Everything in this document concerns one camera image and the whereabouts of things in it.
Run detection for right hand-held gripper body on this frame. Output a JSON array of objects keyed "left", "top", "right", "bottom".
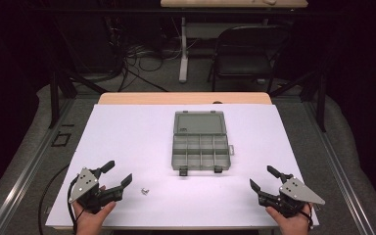
[{"left": 258, "top": 172, "right": 326, "bottom": 219}]

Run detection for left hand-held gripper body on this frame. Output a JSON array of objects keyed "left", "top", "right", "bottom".
[{"left": 68, "top": 166, "right": 125, "bottom": 215}]

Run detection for grey plastic organizer box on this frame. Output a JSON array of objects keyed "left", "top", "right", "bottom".
[{"left": 170, "top": 110, "right": 235, "bottom": 177}]

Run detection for person's right hand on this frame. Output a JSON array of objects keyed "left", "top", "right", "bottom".
[{"left": 264, "top": 202, "right": 314, "bottom": 235}]

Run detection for person's left hand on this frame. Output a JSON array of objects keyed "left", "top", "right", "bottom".
[{"left": 72, "top": 200, "right": 118, "bottom": 235}]

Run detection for white board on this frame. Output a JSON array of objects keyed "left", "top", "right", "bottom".
[{"left": 44, "top": 103, "right": 320, "bottom": 229}]

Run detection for black metal stand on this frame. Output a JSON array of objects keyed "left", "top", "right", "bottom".
[
  {"left": 47, "top": 70, "right": 109, "bottom": 129},
  {"left": 268, "top": 70, "right": 328, "bottom": 133}
]

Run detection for wooden table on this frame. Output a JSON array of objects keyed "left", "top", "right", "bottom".
[{"left": 97, "top": 91, "right": 273, "bottom": 106}]

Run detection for black folding chair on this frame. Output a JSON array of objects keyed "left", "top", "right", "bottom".
[{"left": 208, "top": 23, "right": 292, "bottom": 94}]

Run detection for wooden desk with white leg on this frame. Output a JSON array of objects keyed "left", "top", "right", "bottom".
[{"left": 160, "top": 0, "right": 309, "bottom": 84}]

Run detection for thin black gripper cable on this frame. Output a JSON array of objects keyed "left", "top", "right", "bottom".
[{"left": 67, "top": 175, "right": 87, "bottom": 235}]

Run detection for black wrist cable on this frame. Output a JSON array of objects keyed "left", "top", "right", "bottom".
[{"left": 300, "top": 202, "right": 315, "bottom": 229}]

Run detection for thick black cable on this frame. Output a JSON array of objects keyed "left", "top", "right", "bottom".
[{"left": 37, "top": 164, "right": 71, "bottom": 235}]

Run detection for metal floor rail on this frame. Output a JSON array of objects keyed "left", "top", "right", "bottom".
[
  {"left": 0, "top": 97, "right": 76, "bottom": 235},
  {"left": 302, "top": 101, "right": 376, "bottom": 235}
]

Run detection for tangle of black cables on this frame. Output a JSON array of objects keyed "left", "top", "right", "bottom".
[{"left": 109, "top": 18, "right": 184, "bottom": 93}]

